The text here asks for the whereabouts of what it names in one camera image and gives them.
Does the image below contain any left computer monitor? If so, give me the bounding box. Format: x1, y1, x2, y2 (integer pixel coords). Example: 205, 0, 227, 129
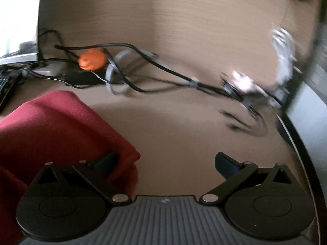
1, 0, 40, 65

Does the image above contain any black keyboard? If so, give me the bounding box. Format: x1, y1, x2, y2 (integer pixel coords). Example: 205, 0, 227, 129
0, 68, 22, 113

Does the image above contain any red fleece garment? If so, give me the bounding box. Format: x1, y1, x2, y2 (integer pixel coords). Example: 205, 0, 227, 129
1, 91, 140, 244

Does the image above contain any white adapter box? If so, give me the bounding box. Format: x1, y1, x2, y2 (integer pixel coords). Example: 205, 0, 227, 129
33, 62, 66, 77

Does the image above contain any black cable bundle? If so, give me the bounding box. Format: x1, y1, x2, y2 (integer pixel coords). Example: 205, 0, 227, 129
25, 29, 287, 136

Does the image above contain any grey flat cable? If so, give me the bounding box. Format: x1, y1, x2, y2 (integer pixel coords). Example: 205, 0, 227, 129
105, 49, 156, 96

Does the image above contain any small white pink object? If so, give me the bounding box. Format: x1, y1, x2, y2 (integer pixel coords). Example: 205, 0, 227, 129
231, 70, 255, 93

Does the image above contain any computer monitor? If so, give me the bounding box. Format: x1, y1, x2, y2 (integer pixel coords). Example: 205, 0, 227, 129
1, 0, 40, 65
278, 0, 326, 244

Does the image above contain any right computer monitor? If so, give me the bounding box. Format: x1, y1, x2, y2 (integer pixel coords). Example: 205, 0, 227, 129
278, 0, 326, 244

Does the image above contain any orange pumpkin toy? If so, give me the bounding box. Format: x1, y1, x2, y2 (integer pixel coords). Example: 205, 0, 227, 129
78, 49, 107, 71

